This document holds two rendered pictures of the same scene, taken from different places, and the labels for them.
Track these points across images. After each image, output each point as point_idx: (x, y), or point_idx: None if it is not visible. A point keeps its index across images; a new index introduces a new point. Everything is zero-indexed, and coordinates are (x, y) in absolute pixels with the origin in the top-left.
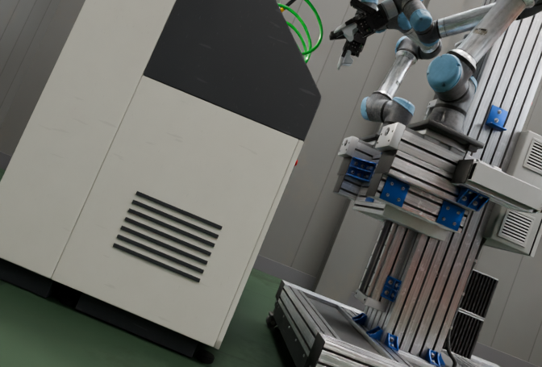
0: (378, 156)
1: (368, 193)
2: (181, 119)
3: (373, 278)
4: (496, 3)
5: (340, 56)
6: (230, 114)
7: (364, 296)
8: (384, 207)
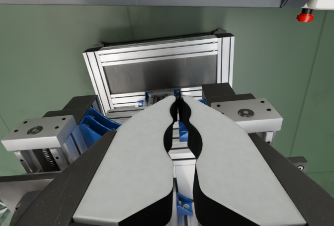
0: (183, 150)
1: (88, 96)
2: None
3: (150, 101)
4: None
5: (136, 128)
6: None
7: (154, 93)
8: (108, 113)
